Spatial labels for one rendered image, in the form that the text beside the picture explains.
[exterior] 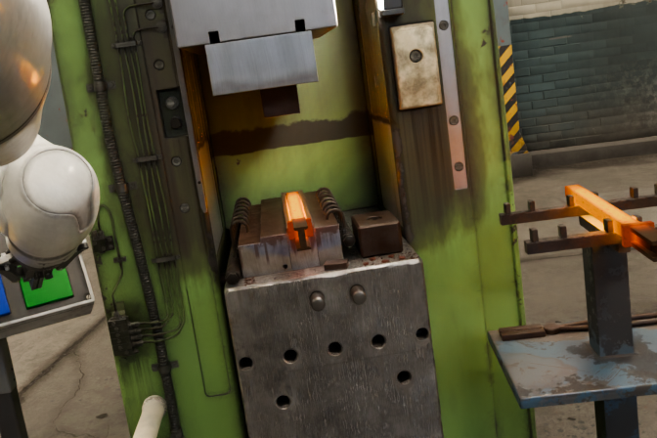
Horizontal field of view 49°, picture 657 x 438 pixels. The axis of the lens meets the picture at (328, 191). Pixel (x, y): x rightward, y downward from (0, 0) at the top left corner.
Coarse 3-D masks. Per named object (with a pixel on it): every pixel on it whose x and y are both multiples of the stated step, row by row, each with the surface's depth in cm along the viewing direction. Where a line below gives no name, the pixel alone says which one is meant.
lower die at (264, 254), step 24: (288, 192) 179; (312, 192) 179; (264, 216) 158; (288, 216) 149; (312, 216) 150; (240, 240) 143; (264, 240) 138; (288, 240) 139; (312, 240) 139; (336, 240) 139; (264, 264) 139; (288, 264) 139; (312, 264) 140
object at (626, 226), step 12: (576, 192) 137; (588, 192) 136; (588, 204) 129; (600, 204) 125; (600, 216) 122; (612, 216) 116; (624, 216) 115; (624, 228) 108; (636, 228) 106; (648, 228) 105; (624, 240) 108; (636, 240) 107; (648, 240) 100; (648, 252) 102
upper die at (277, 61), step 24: (216, 48) 131; (240, 48) 132; (264, 48) 132; (288, 48) 133; (312, 48) 133; (216, 72) 132; (240, 72) 133; (264, 72) 133; (288, 72) 133; (312, 72) 134
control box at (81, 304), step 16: (0, 240) 120; (80, 256) 124; (80, 272) 123; (16, 288) 118; (80, 288) 122; (16, 304) 117; (48, 304) 119; (64, 304) 120; (80, 304) 121; (0, 320) 115; (16, 320) 116; (32, 320) 118; (48, 320) 121; (64, 320) 125; (0, 336) 120
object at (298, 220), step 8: (296, 192) 173; (288, 200) 162; (296, 200) 161; (296, 208) 152; (296, 216) 144; (304, 216) 143; (288, 224) 137; (296, 224) 131; (304, 224) 131; (288, 232) 137; (296, 232) 137; (304, 232) 129; (312, 232) 137; (296, 240) 136; (304, 240) 129; (296, 248) 130; (304, 248) 129
